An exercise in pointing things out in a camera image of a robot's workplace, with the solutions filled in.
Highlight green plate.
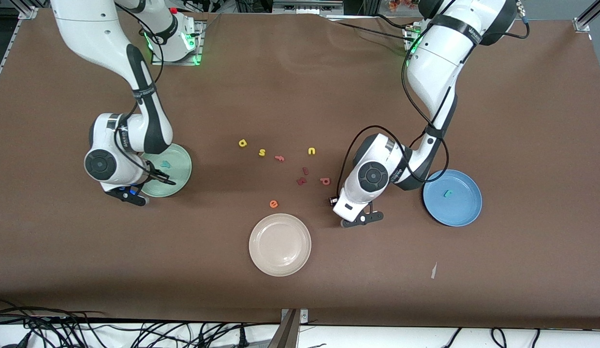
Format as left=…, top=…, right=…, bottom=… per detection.
left=140, top=144, right=192, bottom=198

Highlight beige plate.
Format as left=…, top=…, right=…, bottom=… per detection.
left=249, top=213, right=312, bottom=277

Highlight brown table cover sheet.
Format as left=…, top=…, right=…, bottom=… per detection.
left=0, top=7, right=600, bottom=330

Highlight blue plate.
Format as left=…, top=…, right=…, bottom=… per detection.
left=423, top=169, right=483, bottom=227

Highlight grey metal box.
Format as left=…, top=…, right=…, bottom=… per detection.
left=272, top=0, right=345, bottom=15

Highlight orange artificial flowers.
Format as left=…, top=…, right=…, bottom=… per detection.
left=388, top=0, right=426, bottom=13

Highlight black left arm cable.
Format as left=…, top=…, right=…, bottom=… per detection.
left=337, top=29, right=449, bottom=196

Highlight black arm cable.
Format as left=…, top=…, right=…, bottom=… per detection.
left=337, top=29, right=449, bottom=196
left=112, top=0, right=177, bottom=187

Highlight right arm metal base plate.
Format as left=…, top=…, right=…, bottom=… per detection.
left=151, top=19, right=206, bottom=66

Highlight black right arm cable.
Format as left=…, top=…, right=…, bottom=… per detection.
left=112, top=0, right=177, bottom=187

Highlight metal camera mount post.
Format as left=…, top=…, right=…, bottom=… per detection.
left=268, top=308, right=310, bottom=348

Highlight long black floor cable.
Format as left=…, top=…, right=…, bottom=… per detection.
left=0, top=305, right=107, bottom=324

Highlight black base cable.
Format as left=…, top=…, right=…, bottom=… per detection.
left=326, top=17, right=419, bottom=43
left=371, top=14, right=414, bottom=30

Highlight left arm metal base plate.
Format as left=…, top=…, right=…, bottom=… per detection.
left=403, top=24, right=421, bottom=52

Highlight aluminium frame side rail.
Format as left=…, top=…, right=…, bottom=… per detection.
left=0, top=6, right=38, bottom=95

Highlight aluminium frame profile corner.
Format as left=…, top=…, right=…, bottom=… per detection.
left=573, top=0, right=600, bottom=33

